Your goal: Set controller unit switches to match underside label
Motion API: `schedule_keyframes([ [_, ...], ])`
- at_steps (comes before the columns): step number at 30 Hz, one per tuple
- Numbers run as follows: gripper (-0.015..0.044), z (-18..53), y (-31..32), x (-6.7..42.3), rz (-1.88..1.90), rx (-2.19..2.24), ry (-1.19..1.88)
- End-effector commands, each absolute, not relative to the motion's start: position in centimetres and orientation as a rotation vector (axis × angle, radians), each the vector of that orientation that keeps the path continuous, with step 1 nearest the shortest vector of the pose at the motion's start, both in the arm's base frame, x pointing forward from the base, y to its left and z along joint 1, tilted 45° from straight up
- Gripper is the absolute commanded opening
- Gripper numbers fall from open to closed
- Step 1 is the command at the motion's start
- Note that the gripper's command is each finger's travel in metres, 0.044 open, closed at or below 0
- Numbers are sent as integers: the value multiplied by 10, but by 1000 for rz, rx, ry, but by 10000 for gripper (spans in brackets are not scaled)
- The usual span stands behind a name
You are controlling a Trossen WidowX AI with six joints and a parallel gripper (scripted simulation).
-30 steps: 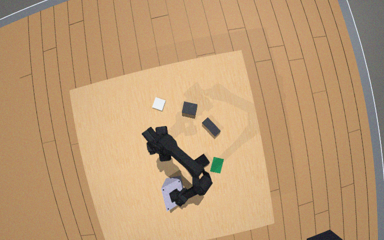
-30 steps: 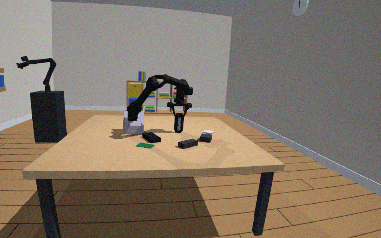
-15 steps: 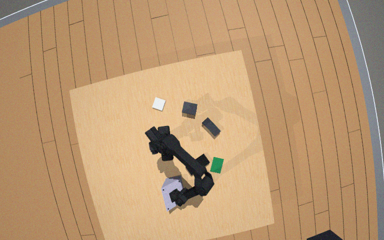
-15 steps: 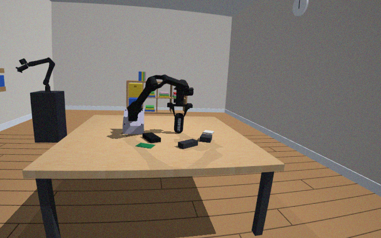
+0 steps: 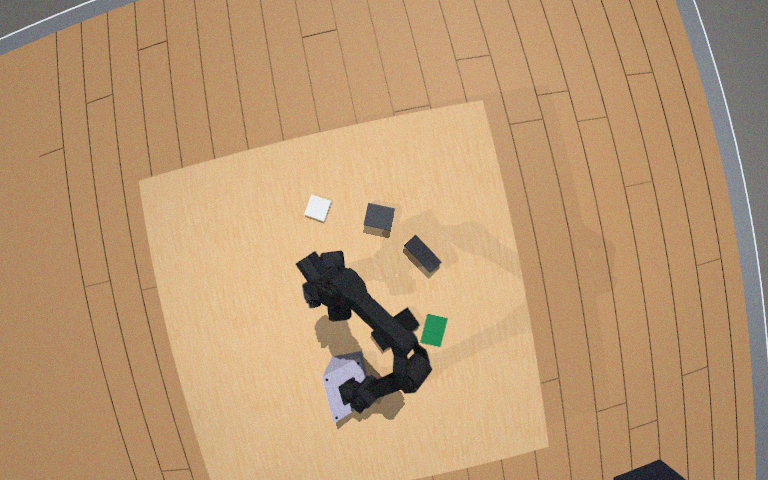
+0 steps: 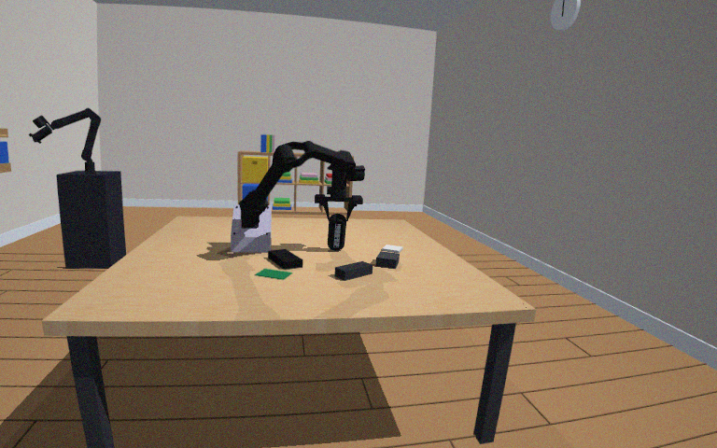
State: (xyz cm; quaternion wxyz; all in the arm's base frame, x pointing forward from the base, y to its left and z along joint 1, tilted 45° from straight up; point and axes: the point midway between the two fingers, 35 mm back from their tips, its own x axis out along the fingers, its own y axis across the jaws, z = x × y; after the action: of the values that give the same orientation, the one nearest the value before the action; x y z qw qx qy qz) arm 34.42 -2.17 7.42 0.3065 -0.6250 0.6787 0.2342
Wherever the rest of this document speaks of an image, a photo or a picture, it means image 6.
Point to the green rectangular block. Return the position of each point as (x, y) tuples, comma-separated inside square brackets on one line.
[(273, 274)]

